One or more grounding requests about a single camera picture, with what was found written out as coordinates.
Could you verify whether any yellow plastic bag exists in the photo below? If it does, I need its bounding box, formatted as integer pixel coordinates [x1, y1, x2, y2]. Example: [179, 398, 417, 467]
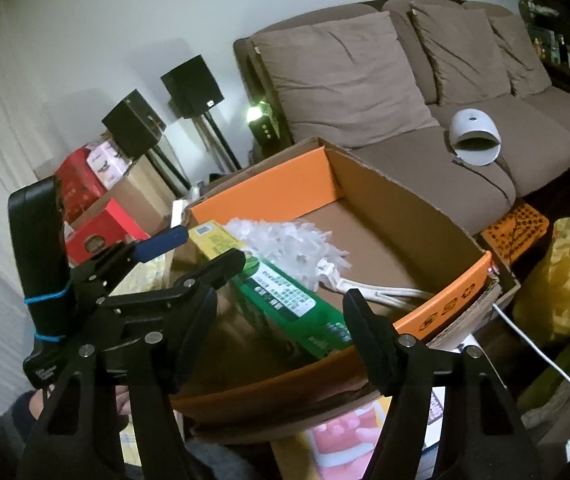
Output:
[512, 217, 570, 346]

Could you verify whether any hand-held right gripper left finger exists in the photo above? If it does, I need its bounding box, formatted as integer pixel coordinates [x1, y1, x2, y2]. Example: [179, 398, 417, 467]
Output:
[16, 285, 219, 480]

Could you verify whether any red flower print gift box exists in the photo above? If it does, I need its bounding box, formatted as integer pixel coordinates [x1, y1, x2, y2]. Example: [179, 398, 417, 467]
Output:
[54, 146, 108, 223]

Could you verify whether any green yellow toothpaste box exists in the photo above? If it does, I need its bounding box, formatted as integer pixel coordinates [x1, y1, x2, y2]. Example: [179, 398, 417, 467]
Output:
[187, 220, 356, 361]

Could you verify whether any white dome lamp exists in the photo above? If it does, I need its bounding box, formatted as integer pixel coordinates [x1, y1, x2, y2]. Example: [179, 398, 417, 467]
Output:
[447, 108, 503, 167]

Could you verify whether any red chocolate gift box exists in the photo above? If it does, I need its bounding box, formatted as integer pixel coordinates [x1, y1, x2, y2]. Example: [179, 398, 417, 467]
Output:
[65, 199, 151, 266]

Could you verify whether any pink printed box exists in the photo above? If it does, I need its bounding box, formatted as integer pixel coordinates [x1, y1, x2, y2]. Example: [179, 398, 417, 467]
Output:
[270, 392, 446, 480]

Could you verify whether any medium brown cushion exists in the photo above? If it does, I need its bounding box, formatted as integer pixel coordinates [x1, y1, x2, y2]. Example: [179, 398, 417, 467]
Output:
[410, 0, 513, 108]

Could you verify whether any large brown cushion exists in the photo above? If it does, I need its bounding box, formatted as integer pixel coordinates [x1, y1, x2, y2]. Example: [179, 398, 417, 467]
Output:
[251, 11, 440, 148]

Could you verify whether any green lantern radio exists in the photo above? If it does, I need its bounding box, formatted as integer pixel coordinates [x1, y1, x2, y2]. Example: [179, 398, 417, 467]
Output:
[245, 101, 281, 143]

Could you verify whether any person's left forearm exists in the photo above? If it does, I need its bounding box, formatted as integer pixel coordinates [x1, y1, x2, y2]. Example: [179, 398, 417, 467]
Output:
[0, 390, 51, 461]

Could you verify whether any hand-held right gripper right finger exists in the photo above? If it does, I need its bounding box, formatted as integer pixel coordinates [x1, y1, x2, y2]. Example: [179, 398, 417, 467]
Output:
[342, 287, 542, 480]

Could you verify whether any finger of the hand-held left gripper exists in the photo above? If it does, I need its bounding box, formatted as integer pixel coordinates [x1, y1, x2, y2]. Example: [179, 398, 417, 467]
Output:
[72, 225, 190, 283]
[100, 247, 247, 313]

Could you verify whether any brown sofa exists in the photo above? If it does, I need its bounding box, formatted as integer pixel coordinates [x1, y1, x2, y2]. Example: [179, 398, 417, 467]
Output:
[233, 0, 570, 233]

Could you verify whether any orange plastic crate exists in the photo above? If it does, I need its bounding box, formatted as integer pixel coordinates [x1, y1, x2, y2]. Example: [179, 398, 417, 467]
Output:
[480, 199, 550, 266]

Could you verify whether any white fluffy duster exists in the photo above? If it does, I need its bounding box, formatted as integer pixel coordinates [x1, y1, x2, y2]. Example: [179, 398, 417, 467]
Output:
[225, 217, 436, 311]

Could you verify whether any pink tissue pack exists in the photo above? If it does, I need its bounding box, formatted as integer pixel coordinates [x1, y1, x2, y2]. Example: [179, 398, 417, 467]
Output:
[86, 140, 131, 188]

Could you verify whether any plain brown cardboard box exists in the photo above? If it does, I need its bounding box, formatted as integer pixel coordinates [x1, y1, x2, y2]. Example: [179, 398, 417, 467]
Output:
[72, 152, 186, 236]

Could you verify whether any small brown cushion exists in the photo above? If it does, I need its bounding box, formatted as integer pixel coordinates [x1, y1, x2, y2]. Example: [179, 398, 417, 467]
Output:
[487, 14, 553, 98]

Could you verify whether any black lamp cable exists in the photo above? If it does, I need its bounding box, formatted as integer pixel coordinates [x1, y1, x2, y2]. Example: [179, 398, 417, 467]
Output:
[452, 157, 516, 203]

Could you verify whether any white cable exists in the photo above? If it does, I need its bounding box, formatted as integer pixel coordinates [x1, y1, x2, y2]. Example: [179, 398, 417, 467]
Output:
[490, 302, 570, 456]

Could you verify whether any cluttered dark shelf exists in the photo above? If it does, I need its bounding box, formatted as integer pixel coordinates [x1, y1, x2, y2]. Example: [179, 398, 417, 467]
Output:
[517, 0, 570, 91]

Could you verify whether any orange lined cardboard box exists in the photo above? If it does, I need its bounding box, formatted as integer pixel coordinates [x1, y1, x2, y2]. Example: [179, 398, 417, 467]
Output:
[167, 136, 520, 443]

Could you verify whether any black speaker on stand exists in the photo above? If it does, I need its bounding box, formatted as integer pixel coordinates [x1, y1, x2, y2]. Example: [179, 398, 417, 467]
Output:
[102, 89, 191, 196]
[160, 55, 243, 171]

